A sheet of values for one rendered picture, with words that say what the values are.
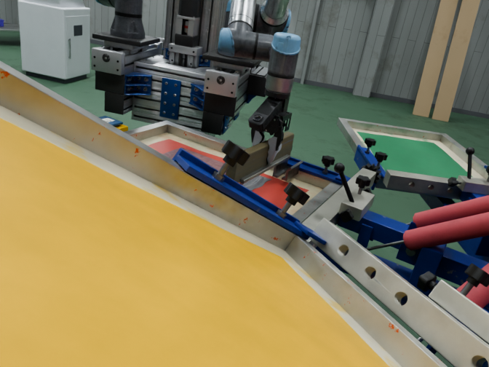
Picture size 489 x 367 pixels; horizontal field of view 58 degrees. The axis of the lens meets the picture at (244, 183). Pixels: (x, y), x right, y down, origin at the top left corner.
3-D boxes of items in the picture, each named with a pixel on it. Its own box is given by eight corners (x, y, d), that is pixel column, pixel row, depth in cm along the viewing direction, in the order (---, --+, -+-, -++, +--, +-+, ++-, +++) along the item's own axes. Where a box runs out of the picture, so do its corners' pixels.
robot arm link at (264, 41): (257, 30, 131) (259, 34, 121) (295, 36, 131) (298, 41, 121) (253, 57, 134) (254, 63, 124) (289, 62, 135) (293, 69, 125)
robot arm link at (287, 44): (300, 34, 121) (304, 38, 113) (292, 74, 125) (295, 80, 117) (272, 30, 120) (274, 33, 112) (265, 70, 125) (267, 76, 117)
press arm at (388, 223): (336, 225, 120) (340, 209, 118) (343, 218, 124) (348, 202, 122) (399, 250, 112) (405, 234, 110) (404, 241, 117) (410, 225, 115)
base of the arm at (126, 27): (119, 31, 204) (120, 9, 200) (150, 37, 202) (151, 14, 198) (103, 33, 191) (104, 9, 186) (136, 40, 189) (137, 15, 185)
